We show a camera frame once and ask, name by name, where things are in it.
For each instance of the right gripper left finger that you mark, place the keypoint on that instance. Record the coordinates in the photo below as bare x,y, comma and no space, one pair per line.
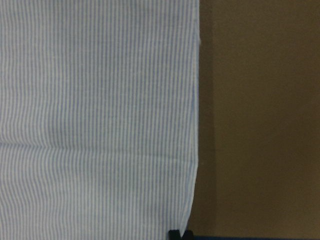
174,234

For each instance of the light blue striped shirt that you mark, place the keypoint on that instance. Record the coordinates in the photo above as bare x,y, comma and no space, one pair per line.
98,118

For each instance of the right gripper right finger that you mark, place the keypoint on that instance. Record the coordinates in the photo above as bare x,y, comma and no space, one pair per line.
188,235

